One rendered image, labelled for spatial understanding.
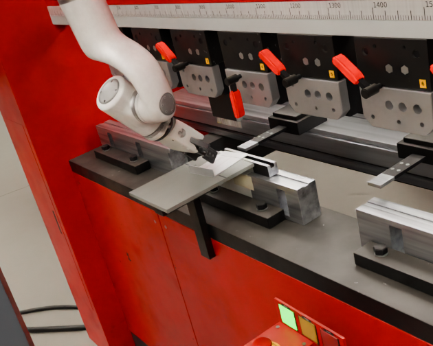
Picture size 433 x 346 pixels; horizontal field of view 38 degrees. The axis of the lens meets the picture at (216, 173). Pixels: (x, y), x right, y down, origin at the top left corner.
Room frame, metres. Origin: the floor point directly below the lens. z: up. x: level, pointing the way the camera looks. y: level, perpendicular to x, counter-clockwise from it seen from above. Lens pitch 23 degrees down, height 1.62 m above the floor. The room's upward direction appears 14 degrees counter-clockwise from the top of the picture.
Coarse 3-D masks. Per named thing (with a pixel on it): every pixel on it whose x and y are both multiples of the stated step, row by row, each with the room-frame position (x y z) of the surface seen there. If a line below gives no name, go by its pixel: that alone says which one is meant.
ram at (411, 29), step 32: (128, 0) 1.73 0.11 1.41; (160, 0) 1.59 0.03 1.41; (192, 0) 1.47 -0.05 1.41; (224, 0) 1.37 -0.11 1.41; (256, 0) 1.28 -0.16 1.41; (288, 0) 1.20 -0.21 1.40; (320, 0) 1.13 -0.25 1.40; (352, 0) 1.07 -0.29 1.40; (288, 32) 1.21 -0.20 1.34; (320, 32) 1.14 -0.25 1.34; (352, 32) 1.07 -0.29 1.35; (384, 32) 1.01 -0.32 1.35; (416, 32) 0.96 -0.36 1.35
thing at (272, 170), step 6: (228, 150) 1.56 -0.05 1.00; (234, 150) 1.54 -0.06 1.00; (252, 156) 1.48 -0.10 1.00; (252, 162) 1.44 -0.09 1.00; (258, 162) 1.43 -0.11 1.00; (264, 162) 1.44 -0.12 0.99; (270, 162) 1.41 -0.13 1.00; (258, 168) 1.42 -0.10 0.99; (264, 168) 1.40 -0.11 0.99; (270, 168) 1.40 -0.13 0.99; (276, 168) 1.41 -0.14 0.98; (264, 174) 1.41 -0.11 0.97; (270, 174) 1.40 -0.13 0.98
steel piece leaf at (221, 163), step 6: (216, 156) 1.53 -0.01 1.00; (222, 156) 1.52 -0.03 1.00; (216, 162) 1.49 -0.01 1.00; (222, 162) 1.48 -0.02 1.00; (228, 162) 1.47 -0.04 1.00; (234, 162) 1.46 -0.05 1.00; (192, 168) 1.46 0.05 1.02; (198, 168) 1.44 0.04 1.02; (204, 168) 1.43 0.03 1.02; (210, 168) 1.46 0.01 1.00; (216, 168) 1.45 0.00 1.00; (222, 168) 1.44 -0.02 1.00; (204, 174) 1.43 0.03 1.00; (210, 174) 1.41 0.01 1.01; (216, 174) 1.42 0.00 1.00
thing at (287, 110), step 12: (288, 108) 1.66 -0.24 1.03; (276, 120) 1.64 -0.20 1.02; (288, 120) 1.60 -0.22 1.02; (300, 120) 1.58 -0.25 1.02; (312, 120) 1.60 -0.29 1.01; (324, 120) 1.62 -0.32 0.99; (264, 132) 1.60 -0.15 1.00; (276, 132) 1.58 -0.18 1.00; (288, 132) 1.60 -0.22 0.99; (300, 132) 1.57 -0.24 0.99; (252, 144) 1.54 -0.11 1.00
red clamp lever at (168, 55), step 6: (162, 42) 1.58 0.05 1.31; (156, 48) 1.58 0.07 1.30; (162, 48) 1.56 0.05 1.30; (168, 48) 1.56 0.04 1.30; (162, 54) 1.56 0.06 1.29; (168, 54) 1.55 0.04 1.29; (174, 54) 1.55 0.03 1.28; (168, 60) 1.54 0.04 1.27; (174, 60) 1.54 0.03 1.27; (174, 66) 1.52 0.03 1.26; (180, 66) 1.52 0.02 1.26
